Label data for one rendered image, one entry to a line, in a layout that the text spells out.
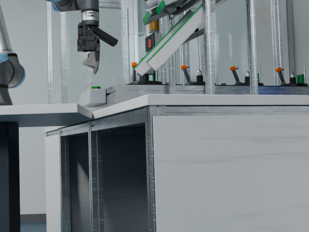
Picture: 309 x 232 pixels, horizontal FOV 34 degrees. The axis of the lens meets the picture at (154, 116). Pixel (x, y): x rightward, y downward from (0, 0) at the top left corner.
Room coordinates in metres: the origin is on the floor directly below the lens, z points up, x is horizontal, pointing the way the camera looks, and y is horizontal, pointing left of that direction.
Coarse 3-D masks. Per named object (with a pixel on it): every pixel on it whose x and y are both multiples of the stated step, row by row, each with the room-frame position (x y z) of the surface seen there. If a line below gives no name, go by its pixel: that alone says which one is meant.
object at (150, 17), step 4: (184, 4) 1.91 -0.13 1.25; (176, 8) 1.91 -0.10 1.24; (148, 12) 1.82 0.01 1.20; (152, 12) 1.83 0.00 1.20; (156, 12) 1.83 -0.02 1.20; (168, 12) 1.92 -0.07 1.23; (172, 12) 1.97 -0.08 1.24; (144, 16) 1.89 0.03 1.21; (148, 16) 1.85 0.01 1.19; (152, 16) 1.83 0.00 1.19; (156, 16) 1.87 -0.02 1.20; (160, 16) 1.92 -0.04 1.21; (164, 16) 1.96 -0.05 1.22; (144, 20) 1.92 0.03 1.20; (148, 20) 1.88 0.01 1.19; (152, 20) 1.92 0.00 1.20; (144, 24) 1.95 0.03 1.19
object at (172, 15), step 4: (192, 0) 1.78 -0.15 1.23; (196, 0) 1.74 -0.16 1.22; (188, 4) 1.81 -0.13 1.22; (192, 4) 1.79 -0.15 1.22; (180, 8) 1.88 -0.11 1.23; (184, 8) 1.84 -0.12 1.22; (188, 8) 1.84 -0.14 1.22; (176, 12) 1.91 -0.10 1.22; (180, 12) 1.89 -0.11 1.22; (172, 16) 1.95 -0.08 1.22
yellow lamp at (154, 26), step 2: (156, 20) 2.36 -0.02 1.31; (158, 20) 2.37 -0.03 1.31; (152, 22) 2.36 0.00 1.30; (154, 22) 2.36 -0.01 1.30; (156, 22) 2.36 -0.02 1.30; (158, 22) 2.37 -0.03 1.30; (150, 24) 2.37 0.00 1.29; (152, 24) 2.36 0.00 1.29; (154, 24) 2.36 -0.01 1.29; (156, 24) 2.36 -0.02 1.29; (158, 24) 2.37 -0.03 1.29; (150, 26) 2.37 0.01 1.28; (152, 26) 2.36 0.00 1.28; (154, 26) 2.36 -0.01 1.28; (156, 26) 2.36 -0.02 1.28; (158, 26) 2.37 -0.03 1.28; (150, 28) 2.37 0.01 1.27; (152, 28) 2.36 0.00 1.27; (154, 28) 2.36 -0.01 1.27; (156, 28) 2.36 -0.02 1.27; (158, 28) 2.37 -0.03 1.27
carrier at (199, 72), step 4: (200, 72) 2.24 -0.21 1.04; (196, 76) 2.25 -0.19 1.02; (200, 76) 2.24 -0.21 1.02; (196, 80) 2.25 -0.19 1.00; (200, 80) 2.24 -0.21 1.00; (184, 84) 2.24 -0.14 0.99; (188, 84) 2.10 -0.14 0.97; (192, 84) 2.11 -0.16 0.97; (196, 84) 2.19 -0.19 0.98; (200, 84) 2.18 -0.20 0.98; (204, 84) 2.18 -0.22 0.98
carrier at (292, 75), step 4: (304, 68) 2.38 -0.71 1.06; (292, 72) 2.42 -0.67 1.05; (304, 72) 2.38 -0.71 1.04; (292, 76) 2.41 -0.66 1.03; (300, 76) 2.43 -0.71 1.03; (304, 76) 2.38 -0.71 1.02; (292, 80) 2.41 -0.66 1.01; (304, 80) 2.38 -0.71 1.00; (284, 84) 2.38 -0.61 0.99; (288, 84) 2.36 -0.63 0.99; (292, 84) 2.36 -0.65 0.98; (296, 84) 2.35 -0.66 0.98; (300, 84) 2.35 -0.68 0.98; (304, 84) 2.36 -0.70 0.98
